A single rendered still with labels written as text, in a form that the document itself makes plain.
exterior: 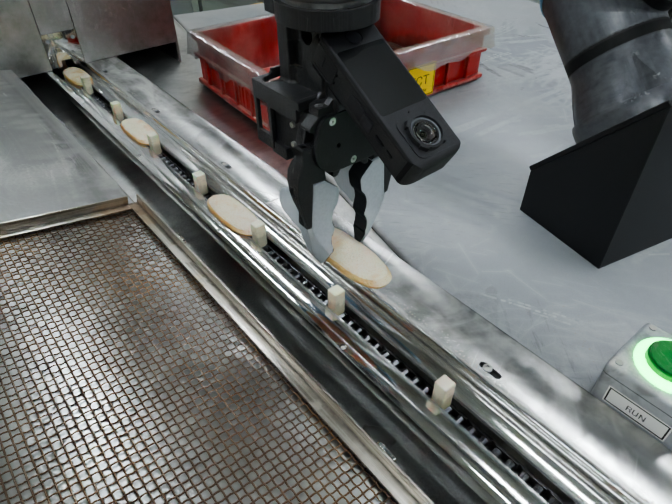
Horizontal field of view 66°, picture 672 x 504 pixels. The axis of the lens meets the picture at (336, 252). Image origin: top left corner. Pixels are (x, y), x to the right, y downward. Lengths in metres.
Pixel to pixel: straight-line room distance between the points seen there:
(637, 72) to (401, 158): 0.40
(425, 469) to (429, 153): 0.26
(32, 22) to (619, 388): 1.03
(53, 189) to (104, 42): 0.53
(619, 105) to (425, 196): 0.25
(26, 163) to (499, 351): 0.59
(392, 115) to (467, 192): 0.42
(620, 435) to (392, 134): 0.29
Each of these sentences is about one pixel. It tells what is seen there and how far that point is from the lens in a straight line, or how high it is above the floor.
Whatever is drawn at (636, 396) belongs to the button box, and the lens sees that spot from 0.47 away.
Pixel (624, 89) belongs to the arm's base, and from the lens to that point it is 0.66.
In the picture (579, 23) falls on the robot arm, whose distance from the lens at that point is 0.70.
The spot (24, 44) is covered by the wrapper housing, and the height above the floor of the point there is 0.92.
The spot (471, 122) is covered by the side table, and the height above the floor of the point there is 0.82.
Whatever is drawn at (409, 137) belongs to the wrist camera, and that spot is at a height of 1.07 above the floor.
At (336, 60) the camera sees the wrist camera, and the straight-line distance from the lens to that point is 0.35.
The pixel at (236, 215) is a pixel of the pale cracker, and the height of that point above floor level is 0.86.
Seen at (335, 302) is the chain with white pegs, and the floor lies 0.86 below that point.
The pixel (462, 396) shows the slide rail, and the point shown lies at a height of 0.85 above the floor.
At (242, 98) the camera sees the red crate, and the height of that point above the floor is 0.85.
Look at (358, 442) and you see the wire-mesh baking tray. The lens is 0.38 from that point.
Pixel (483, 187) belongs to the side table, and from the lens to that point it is 0.77.
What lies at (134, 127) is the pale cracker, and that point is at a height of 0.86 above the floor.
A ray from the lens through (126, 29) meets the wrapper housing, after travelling 1.17.
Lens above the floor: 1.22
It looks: 40 degrees down
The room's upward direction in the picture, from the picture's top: straight up
